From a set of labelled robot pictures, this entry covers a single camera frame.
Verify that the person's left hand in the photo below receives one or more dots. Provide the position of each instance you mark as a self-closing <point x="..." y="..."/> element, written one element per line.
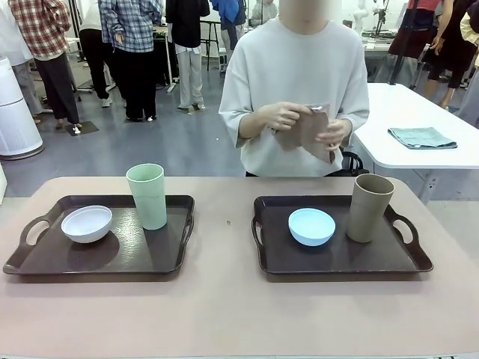
<point x="335" y="132"/>

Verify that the person's right hand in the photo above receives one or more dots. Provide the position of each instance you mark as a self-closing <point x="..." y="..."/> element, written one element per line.
<point x="278" y="116"/>

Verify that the beige brown cloth mat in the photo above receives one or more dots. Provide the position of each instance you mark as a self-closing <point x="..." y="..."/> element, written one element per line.
<point x="305" y="131"/>

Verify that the teal cloth mat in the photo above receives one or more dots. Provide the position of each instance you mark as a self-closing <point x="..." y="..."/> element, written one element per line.
<point x="423" y="137"/>

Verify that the tan brown tall cup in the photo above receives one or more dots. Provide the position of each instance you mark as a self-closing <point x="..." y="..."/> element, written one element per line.
<point x="366" y="217"/>

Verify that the light blue bowl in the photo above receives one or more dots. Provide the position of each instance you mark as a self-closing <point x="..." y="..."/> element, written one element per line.
<point x="310" y="232"/>

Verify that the light green tall cup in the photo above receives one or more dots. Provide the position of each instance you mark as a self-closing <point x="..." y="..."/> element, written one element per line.
<point x="149" y="209"/>

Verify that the white bowl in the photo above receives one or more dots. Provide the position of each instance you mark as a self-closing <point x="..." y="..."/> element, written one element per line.
<point x="88" y="230"/>

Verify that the person's right forearm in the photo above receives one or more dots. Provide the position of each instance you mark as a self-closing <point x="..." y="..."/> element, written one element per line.
<point x="250" y="126"/>

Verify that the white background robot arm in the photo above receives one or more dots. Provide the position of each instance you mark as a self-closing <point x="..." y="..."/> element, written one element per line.
<point x="362" y="15"/>

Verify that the dark brown plastic tray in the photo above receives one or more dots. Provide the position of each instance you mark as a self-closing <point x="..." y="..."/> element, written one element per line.
<point x="337" y="261"/>
<point x="112" y="258"/>

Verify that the person in white shirt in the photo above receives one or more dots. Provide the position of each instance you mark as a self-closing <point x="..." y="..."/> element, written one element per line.
<point x="299" y="67"/>

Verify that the white table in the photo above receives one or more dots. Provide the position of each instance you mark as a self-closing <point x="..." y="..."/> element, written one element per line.
<point x="411" y="108"/>

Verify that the seated bystander in grey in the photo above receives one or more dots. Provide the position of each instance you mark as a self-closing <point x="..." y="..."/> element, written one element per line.
<point x="263" y="11"/>

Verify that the black stand pole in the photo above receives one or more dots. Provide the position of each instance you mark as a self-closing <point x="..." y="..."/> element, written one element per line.
<point x="402" y="48"/>

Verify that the bystander in blue jacket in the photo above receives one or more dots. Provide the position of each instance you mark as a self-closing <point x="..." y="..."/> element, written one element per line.
<point x="228" y="15"/>

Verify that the white standing desk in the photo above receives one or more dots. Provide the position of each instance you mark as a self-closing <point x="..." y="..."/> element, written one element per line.
<point x="174" y="56"/>

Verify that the bystander in red black dress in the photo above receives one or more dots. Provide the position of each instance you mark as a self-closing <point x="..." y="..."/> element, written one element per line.
<point x="415" y="33"/>

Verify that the bystander in black top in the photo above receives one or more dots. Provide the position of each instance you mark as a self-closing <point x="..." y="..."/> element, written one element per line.
<point x="187" y="22"/>

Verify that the bystander in black outfit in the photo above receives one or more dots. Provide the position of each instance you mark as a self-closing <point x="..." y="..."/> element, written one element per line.
<point x="454" y="45"/>

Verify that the bystander in blue plaid shirt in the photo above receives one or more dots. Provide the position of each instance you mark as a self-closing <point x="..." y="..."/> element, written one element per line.
<point x="131" y="26"/>

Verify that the bystander with yellow sleeve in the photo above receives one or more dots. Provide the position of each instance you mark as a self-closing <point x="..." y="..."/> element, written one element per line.
<point x="472" y="26"/>

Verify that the bystander in black trousers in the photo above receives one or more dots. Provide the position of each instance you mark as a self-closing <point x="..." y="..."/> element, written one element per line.
<point x="93" y="56"/>

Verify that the bystander in red plaid shirt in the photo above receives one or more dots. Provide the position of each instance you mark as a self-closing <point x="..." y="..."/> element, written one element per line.
<point x="41" y="26"/>

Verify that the white air purifier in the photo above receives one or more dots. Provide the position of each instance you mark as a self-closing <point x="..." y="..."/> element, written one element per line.
<point x="18" y="123"/>

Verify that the bystander in white coat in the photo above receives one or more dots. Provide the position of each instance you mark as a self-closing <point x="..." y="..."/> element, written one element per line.
<point x="11" y="41"/>

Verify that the black floor base plate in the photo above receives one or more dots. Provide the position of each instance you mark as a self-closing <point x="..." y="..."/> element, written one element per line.
<point x="88" y="127"/>

